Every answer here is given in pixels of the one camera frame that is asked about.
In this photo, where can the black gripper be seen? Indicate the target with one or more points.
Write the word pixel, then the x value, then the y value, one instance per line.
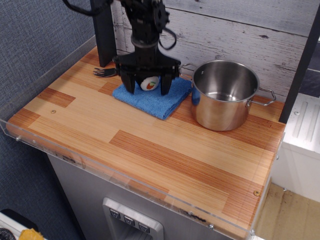
pixel 146 62

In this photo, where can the plush sushi roll toy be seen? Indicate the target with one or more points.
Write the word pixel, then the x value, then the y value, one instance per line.
pixel 150 83

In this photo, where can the stainless steel pot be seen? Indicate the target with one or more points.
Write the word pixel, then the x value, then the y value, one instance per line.
pixel 222 94

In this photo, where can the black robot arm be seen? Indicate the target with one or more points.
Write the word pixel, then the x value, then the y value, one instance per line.
pixel 148 19

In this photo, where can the blue folded towel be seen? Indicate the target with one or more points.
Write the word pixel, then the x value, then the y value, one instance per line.
pixel 152 102

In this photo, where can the grey cabinet with dispenser panel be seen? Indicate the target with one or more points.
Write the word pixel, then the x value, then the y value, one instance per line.
pixel 106 209

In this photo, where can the clear acrylic table guard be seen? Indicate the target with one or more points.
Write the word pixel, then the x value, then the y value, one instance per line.
pixel 218 177

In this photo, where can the white toy sink unit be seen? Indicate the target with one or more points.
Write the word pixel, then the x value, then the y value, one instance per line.
pixel 297 164

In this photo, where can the yellow object at corner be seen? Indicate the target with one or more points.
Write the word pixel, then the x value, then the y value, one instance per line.
pixel 30 234

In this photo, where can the fork with blue handle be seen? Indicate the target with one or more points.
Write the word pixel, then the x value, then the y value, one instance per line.
pixel 105 72

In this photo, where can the black left frame post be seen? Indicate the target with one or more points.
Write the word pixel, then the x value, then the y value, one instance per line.
pixel 105 37

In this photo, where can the black frame post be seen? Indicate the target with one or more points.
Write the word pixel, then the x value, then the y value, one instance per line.
pixel 105 37
pixel 302 68

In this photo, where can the black right frame post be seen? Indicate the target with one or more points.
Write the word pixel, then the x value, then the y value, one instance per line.
pixel 302 68

